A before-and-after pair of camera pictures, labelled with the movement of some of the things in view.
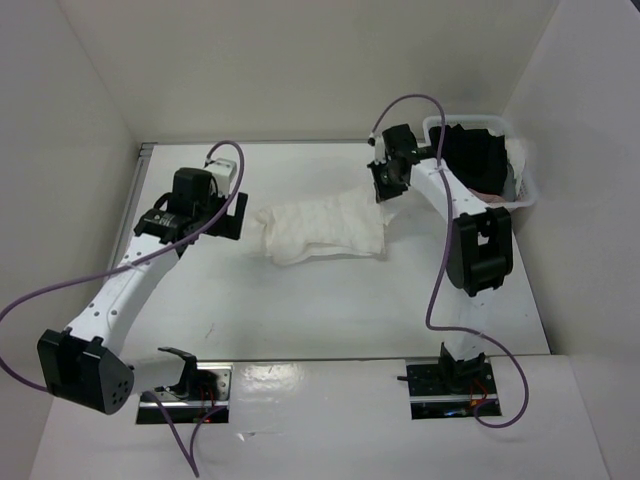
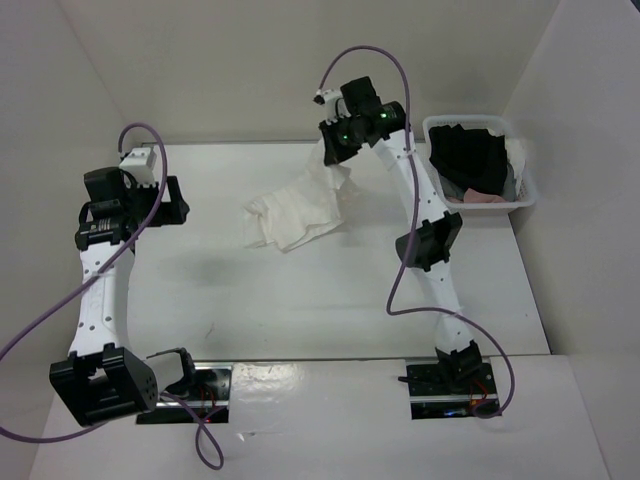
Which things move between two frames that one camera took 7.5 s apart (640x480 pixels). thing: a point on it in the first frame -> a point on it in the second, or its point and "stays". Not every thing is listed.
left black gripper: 229,225 -> 176,208
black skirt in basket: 477,156 stays
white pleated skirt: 349,223 -> 289,217
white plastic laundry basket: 499,126 stays
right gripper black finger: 391,178 -> 343,136
